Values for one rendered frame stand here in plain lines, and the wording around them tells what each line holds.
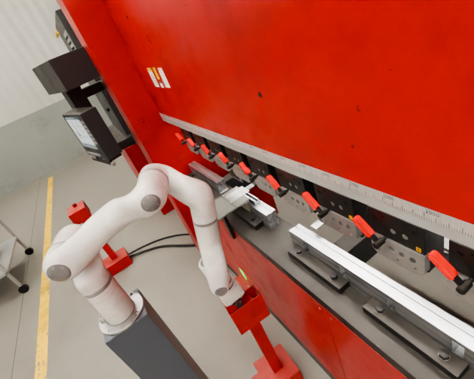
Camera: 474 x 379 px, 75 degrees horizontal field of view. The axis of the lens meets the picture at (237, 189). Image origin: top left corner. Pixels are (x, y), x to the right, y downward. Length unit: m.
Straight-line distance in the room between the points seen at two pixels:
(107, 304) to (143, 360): 0.32
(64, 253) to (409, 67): 1.04
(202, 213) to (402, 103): 0.69
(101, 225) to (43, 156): 7.42
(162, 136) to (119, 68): 0.52
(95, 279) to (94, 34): 1.50
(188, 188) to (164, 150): 1.36
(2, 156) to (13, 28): 2.67
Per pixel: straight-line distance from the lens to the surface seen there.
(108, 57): 2.24
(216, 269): 1.15
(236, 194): 1.70
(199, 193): 1.02
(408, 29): 0.60
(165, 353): 1.53
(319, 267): 1.31
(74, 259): 1.14
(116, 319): 1.37
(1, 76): 8.30
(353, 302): 1.24
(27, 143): 8.43
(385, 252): 0.94
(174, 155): 2.40
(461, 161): 0.65
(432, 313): 1.11
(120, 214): 1.06
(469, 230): 0.73
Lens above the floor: 1.89
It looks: 30 degrees down
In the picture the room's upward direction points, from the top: 23 degrees counter-clockwise
